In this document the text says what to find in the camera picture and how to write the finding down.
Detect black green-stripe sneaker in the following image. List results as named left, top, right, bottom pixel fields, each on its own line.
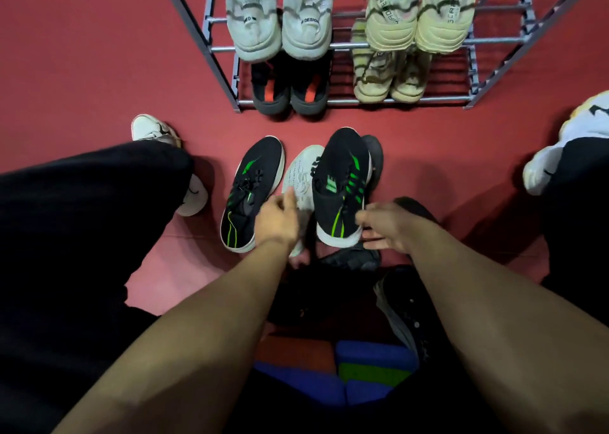
left=219, top=135, right=286, bottom=254
left=311, top=126, right=374, bottom=248

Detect person's white left worn shoe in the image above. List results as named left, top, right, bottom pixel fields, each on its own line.
left=131, top=114, right=209, bottom=218

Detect white design sneaker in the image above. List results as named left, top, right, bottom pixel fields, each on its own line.
left=225, top=0, right=283, bottom=64
left=281, top=0, right=339, bottom=61

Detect person's white worn shoe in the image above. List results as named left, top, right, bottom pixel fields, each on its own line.
left=131, top=114, right=209, bottom=218
left=522, top=90, right=609, bottom=197

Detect person's left hand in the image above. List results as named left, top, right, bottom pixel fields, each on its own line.
left=253, top=185, right=301, bottom=251

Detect person's right forearm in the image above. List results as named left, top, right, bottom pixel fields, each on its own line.
left=408, top=222, right=609, bottom=434

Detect grey metal shoe rack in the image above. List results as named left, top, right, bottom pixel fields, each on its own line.
left=154, top=0, right=605, bottom=114

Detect black shoe with red tab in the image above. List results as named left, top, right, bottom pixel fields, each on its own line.
left=251, top=53, right=292, bottom=117
left=289, top=50, right=333, bottom=117

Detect yellow-beige sneaker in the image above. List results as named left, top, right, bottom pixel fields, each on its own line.
left=351, top=19, right=408, bottom=104
left=391, top=48, right=433, bottom=104

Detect person's left forearm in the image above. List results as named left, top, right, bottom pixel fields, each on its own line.
left=52, top=238, right=292, bottom=434

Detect multicolour foam stool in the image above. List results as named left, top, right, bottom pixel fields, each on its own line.
left=254, top=336, right=421, bottom=407

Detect person's black trousers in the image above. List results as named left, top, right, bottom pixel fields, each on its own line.
left=0, top=136, right=609, bottom=434

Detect person's white right worn shoe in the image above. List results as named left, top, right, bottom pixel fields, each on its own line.
left=522, top=90, right=609, bottom=197

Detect person's right hand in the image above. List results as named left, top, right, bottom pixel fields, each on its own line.
left=355, top=202, right=428, bottom=256

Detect black white-pattern sneaker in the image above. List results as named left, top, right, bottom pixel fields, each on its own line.
left=360, top=135, right=385, bottom=199
left=373, top=266, right=431, bottom=366
left=317, top=247, right=381, bottom=273

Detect beige pink sneaker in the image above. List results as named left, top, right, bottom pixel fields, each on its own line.
left=415, top=0, right=477, bottom=55
left=355, top=0, right=423, bottom=53

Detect white knit sneaker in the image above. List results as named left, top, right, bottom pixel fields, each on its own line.
left=281, top=144, right=325, bottom=258

